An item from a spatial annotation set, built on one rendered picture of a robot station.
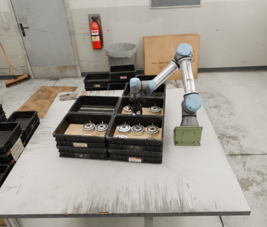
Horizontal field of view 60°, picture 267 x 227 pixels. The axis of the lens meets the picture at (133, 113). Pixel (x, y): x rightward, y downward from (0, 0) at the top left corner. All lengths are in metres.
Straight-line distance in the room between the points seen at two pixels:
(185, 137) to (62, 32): 3.52
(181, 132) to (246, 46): 3.54
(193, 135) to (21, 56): 4.14
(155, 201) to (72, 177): 0.60
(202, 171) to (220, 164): 0.15
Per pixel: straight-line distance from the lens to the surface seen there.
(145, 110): 2.06
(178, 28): 4.65
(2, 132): 2.84
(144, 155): 1.68
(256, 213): 2.52
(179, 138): 1.86
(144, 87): 1.75
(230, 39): 4.96
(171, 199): 1.54
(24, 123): 3.08
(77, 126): 1.96
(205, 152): 1.87
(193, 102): 1.72
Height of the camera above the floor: 1.93
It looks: 33 degrees down
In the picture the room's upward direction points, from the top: 3 degrees counter-clockwise
